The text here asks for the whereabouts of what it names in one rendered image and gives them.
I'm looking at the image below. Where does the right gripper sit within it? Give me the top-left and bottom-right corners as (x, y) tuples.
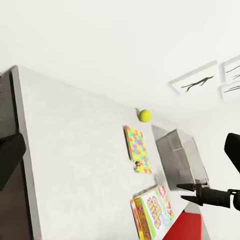
(176, 183), (219, 207)

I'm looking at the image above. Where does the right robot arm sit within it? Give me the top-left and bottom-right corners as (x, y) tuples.
(176, 179), (240, 211)

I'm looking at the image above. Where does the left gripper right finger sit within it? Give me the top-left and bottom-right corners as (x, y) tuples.
(224, 132), (240, 173)

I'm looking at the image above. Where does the jigsaw puzzle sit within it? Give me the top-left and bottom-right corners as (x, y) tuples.
(124, 125), (152, 174)

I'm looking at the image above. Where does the tennis ball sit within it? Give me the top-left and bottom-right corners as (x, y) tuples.
(138, 109), (152, 123)

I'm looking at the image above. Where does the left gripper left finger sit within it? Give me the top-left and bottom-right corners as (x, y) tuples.
(0, 133), (26, 193)

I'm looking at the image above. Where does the board game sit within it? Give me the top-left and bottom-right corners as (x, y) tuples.
(130, 185), (174, 240)

